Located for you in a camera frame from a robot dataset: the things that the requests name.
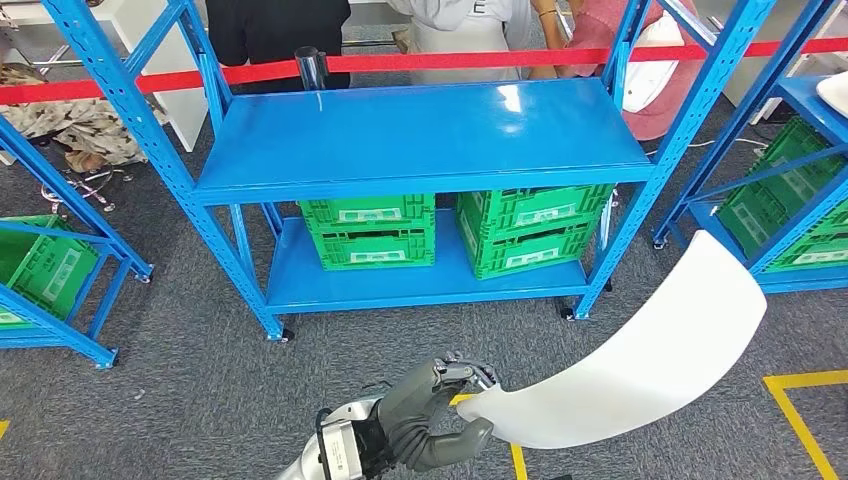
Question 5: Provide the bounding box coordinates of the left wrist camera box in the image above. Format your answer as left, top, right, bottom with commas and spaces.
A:
316, 415, 367, 480

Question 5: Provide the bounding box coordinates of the stool with chrome base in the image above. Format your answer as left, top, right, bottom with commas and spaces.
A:
39, 165, 135, 217

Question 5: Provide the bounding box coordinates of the white curved plastic part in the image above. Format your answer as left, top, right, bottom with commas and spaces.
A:
816, 69, 848, 121
455, 229, 768, 452

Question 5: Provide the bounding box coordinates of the person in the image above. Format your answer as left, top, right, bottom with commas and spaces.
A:
529, 0, 707, 142
205, 0, 352, 94
0, 62, 170, 175
387, 0, 535, 85

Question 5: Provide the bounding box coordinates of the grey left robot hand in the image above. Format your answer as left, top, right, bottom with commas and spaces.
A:
374, 351, 498, 475

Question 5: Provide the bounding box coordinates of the black stanchion post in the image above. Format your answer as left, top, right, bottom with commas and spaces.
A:
294, 46, 331, 93

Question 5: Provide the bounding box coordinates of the white table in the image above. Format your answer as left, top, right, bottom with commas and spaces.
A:
0, 0, 210, 154

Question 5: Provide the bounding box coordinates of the white cable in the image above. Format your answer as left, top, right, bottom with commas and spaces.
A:
645, 137, 770, 157

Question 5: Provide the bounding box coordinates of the blue metal shelf rack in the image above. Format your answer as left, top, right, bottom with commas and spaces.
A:
40, 0, 778, 344
652, 0, 848, 295
0, 115, 155, 370

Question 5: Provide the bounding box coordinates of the yellow floor tape square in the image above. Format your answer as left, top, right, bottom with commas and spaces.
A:
761, 369, 848, 480

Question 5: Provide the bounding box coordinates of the red barrier belt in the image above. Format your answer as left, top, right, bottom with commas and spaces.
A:
0, 36, 848, 107

